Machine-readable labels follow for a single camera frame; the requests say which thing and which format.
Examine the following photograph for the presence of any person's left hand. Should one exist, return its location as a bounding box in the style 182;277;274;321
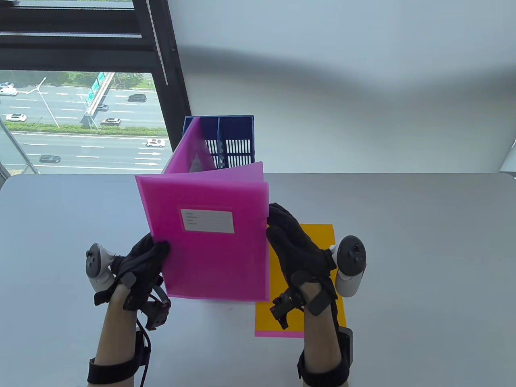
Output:
94;233;172;311

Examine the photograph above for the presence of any person's right hand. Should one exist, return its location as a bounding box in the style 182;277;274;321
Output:
266;203;339;317

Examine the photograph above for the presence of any orange cardstock sheet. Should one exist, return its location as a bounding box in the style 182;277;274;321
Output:
255;224;347;332

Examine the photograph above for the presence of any pink L-shaped folder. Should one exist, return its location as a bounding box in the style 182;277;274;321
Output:
135;161;270;302
163;117;218;175

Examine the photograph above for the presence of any blue perforated file holder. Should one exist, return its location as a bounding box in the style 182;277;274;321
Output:
183;116;256;174

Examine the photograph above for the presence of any person's left forearm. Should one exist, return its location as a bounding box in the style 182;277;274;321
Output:
95;284;141;369

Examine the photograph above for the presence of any person's right forearm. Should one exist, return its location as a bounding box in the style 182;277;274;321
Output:
302;282;343;373

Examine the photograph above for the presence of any black forearm box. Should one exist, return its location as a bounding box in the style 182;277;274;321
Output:
339;327;354;367

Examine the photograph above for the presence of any grey left hand controller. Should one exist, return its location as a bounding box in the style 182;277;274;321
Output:
85;243;117;293

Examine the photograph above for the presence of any grey hand controller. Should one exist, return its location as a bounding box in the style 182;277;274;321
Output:
85;243;117;293
330;235;367;298

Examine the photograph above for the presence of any grey right hand controller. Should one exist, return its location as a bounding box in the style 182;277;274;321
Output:
330;235;367;298

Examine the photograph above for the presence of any grey slanted window bar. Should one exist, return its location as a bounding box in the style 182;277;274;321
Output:
0;119;40;175

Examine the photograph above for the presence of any green road sign gantry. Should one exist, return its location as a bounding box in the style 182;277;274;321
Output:
80;72;116;130

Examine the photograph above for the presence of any white street lamp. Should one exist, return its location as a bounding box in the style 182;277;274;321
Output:
26;77;61;129

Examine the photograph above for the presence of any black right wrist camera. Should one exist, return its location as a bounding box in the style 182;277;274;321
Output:
269;292;306;329

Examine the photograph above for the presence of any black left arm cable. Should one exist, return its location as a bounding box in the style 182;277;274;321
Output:
136;318;152;387

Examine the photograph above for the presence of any black left arm strap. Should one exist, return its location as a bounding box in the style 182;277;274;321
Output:
87;333;152;384

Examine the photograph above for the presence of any black arm strap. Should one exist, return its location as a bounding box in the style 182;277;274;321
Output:
298;349;351;387
87;333;152;384

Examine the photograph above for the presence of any black right arm strap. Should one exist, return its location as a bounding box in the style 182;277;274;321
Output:
298;349;351;387

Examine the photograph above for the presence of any black window frame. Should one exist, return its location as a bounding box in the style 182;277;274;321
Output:
0;0;192;175

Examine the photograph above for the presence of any white bead chain cord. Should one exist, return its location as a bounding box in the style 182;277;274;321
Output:
146;0;169;86

